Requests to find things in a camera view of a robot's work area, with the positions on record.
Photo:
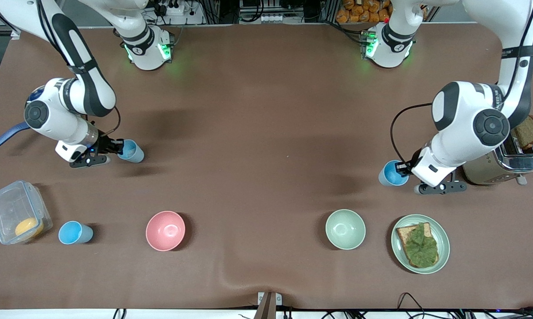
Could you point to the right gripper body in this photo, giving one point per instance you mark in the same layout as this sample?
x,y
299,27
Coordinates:
x,y
103,144

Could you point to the light blue plastic cup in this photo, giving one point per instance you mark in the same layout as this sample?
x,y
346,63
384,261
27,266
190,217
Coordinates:
x,y
133,153
73,233
388,177

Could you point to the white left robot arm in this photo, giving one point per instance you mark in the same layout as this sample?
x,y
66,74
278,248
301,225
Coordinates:
x,y
465,119

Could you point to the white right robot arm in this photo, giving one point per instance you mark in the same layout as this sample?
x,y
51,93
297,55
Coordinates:
x,y
80,66

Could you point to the bread slice under lettuce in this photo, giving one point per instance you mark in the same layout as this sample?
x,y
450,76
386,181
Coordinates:
x,y
403,232

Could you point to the glass lid with blue knob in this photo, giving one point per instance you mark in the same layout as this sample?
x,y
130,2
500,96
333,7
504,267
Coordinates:
x,y
35,93

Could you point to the pale green plate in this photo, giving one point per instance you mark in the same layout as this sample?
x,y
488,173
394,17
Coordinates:
x,y
443,241

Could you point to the green lettuce leaf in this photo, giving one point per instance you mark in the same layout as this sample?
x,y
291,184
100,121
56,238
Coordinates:
x,y
421,246

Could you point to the beige chrome toaster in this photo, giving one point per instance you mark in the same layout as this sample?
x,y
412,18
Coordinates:
x,y
514,164

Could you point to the pale green bowl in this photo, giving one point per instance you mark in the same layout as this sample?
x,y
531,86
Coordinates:
x,y
345,229

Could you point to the clear plastic food container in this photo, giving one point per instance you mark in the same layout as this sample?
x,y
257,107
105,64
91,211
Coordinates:
x,y
9,208

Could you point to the orange round food item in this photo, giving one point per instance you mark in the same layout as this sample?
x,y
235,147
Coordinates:
x,y
29,227

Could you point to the pink bowl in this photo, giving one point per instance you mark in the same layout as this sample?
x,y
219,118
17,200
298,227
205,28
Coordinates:
x,y
165,231

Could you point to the brown toast slice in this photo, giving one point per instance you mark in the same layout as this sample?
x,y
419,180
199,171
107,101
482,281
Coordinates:
x,y
528,132

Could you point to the white power strip with plugs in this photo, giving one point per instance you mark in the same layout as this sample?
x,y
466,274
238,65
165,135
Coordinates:
x,y
171,9

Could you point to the bag of bread rolls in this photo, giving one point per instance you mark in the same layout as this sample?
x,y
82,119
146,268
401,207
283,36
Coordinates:
x,y
363,11

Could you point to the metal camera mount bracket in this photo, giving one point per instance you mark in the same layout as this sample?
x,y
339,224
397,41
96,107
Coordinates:
x,y
268,305

